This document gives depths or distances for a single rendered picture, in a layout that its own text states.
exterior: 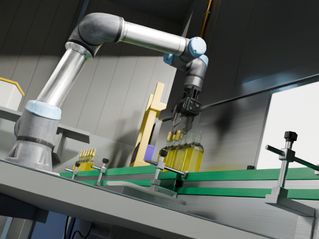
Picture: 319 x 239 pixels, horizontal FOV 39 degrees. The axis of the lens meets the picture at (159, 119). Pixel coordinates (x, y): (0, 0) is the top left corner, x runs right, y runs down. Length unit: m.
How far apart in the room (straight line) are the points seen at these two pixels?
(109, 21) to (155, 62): 3.40
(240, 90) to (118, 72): 3.21
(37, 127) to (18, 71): 3.57
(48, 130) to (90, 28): 0.42
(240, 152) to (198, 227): 1.00
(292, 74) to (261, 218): 0.62
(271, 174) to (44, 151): 0.70
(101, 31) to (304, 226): 0.98
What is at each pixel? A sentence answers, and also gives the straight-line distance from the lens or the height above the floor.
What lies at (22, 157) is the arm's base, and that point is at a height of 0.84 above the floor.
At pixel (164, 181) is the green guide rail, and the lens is 1.73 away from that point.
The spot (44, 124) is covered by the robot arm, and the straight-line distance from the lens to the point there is 1.49.
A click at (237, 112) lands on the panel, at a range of 1.81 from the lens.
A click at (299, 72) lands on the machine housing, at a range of 1.62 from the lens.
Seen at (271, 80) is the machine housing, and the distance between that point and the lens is 1.73.
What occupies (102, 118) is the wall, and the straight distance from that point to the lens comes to 4.83.
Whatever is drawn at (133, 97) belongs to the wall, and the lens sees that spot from 4.90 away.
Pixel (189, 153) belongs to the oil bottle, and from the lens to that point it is 1.70.
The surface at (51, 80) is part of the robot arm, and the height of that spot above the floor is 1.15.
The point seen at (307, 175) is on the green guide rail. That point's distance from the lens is 1.16.
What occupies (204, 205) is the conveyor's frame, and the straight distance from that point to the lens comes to 1.45.
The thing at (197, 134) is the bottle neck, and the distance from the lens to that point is 1.73.
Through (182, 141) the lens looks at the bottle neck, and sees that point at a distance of 1.83.
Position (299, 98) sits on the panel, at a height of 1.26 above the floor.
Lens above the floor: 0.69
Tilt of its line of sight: 15 degrees up
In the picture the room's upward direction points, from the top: 16 degrees clockwise
